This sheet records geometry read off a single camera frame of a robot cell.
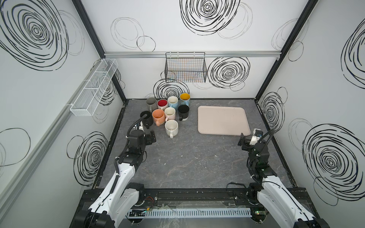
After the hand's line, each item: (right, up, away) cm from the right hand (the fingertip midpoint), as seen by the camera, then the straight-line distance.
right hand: (249, 135), depth 82 cm
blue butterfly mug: (-38, +23, +26) cm, 51 cm away
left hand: (-61, +2, 0) cm, 61 cm away
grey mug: (-62, +19, +23) cm, 69 cm away
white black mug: (-39, +14, +20) cm, 46 cm away
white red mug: (-55, +19, +27) cm, 64 cm away
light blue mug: (-47, +21, +27) cm, 58 cm away
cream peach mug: (-57, +10, +22) cm, 62 cm away
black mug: (-64, +7, +18) cm, 67 cm away
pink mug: (-49, +12, +20) cm, 54 cm away
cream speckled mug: (-47, +3, +17) cm, 50 cm away
